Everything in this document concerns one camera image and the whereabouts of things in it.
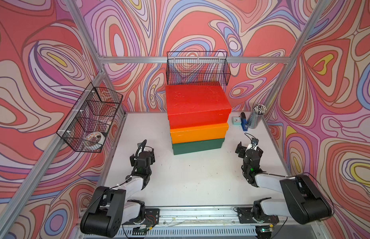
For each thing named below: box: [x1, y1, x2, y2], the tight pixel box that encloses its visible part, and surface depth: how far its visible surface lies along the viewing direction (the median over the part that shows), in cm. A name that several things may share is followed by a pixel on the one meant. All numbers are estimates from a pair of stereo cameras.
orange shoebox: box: [170, 122, 229, 144], surface depth 82 cm
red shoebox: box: [165, 82, 233, 130], surface depth 81 cm
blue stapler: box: [240, 112, 249, 132], surface depth 111 cm
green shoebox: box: [172, 137, 225, 155], surface depth 91 cm
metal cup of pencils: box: [248, 103, 268, 129], surface depth 103 cm
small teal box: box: [231, 116, 242, 125], surface depth 113 cm
